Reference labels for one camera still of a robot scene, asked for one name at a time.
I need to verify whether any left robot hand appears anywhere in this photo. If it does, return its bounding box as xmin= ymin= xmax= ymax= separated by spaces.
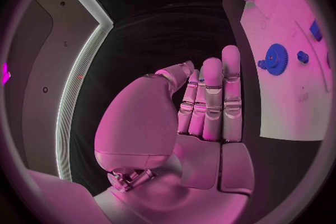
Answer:
xmin=93 ymin=45 xmax=255 ymax=224

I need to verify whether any white task board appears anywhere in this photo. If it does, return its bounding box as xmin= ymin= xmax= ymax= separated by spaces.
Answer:
xmin=239 ymin=0 xmax=335 ymax=142

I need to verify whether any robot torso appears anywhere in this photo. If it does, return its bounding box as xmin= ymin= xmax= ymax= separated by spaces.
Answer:
xmin=4 ymin=0 xmax=115 ymax=182

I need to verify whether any blue gear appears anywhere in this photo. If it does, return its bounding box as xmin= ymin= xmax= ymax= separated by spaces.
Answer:
xmin=264 ymin=43 xmax=290 ymax=76

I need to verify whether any blue block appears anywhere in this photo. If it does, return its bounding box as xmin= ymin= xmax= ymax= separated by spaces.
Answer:
xmin=309 ymin=20 xmax=324 ymax=43

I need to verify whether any short blue cylinder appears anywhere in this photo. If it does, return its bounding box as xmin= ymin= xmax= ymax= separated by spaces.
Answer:
xmin=296 ymin=50 xmax=310 ymax=64

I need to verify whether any glowing light bar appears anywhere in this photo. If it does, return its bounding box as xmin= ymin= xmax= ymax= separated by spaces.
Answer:
xmin=1 ymin=62 xmax=12 ymax=86

